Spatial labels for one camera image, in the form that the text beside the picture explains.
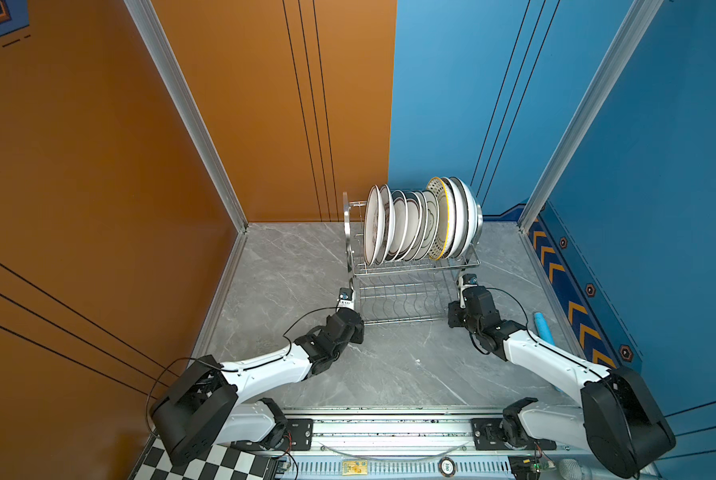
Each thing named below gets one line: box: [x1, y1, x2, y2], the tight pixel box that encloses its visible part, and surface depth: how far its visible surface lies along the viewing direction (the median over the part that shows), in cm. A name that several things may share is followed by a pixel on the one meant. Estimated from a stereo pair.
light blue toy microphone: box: [534, 312, 556, 346], surface depth 93 cm
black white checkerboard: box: [132, 434, 271, 480], surface depth 67 cm
